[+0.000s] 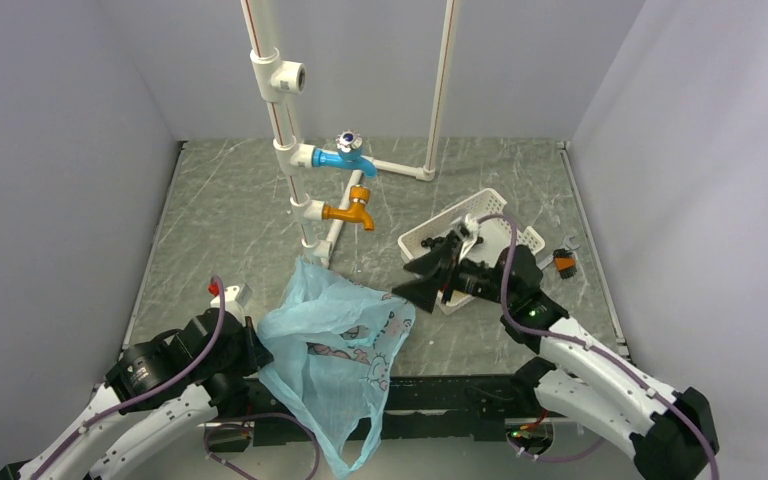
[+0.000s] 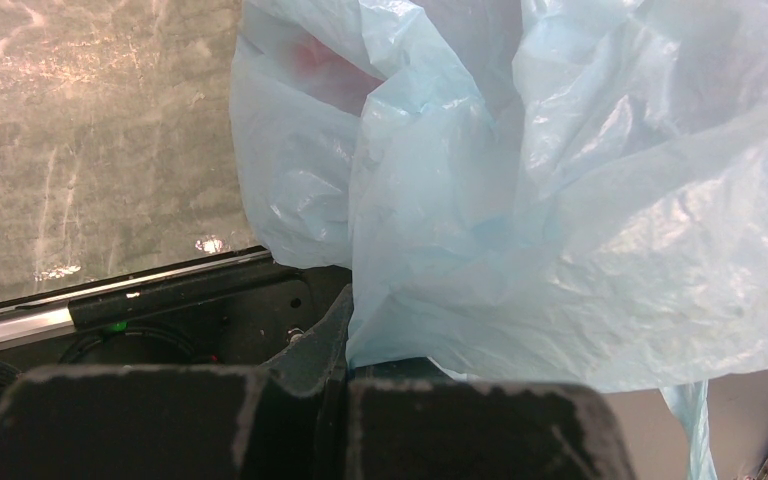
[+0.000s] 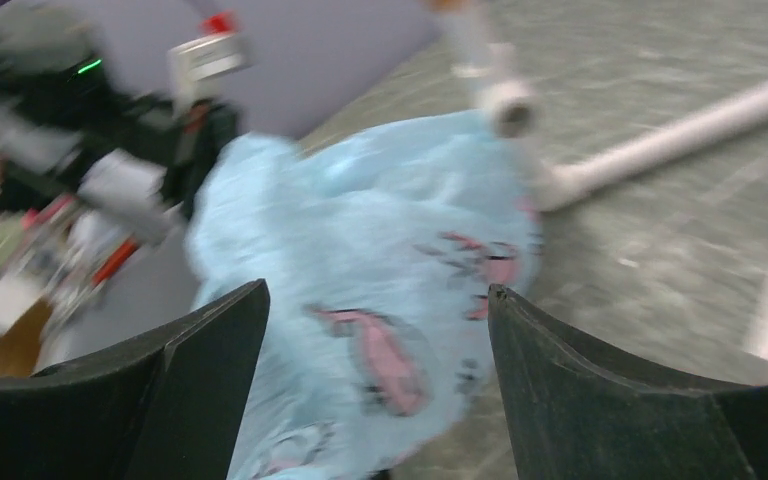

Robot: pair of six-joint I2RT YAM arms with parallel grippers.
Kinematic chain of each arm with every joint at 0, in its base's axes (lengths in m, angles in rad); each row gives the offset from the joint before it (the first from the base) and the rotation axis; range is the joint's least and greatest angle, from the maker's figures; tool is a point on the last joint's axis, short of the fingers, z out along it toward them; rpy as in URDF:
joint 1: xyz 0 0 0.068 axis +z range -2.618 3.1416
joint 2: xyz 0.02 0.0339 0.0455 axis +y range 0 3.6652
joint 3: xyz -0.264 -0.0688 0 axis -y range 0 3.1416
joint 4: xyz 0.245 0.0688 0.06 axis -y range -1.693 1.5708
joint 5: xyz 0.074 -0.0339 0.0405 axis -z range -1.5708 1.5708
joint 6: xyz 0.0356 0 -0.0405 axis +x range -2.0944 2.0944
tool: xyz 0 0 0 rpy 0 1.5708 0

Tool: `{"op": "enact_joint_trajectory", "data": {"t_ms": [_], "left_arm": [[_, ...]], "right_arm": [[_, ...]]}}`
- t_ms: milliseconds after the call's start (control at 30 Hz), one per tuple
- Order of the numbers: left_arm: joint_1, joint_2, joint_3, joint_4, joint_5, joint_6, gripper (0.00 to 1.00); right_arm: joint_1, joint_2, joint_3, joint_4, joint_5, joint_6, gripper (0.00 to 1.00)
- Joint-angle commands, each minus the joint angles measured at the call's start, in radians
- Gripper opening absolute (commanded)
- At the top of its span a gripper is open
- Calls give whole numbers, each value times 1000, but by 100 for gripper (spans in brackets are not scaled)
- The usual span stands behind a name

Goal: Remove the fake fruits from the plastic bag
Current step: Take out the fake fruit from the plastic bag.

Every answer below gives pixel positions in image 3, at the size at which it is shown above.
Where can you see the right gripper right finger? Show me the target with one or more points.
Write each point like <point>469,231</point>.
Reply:
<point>578,407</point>

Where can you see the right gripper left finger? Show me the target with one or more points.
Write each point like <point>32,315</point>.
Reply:
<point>166,404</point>

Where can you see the light blue plastic bag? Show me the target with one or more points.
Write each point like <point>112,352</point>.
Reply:
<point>378,253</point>

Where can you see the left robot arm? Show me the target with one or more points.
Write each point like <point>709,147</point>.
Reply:
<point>61,112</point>

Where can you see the white PVC pipe frame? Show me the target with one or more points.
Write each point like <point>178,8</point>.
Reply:
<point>679,79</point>

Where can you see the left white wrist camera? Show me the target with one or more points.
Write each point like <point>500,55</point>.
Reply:
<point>195,66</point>

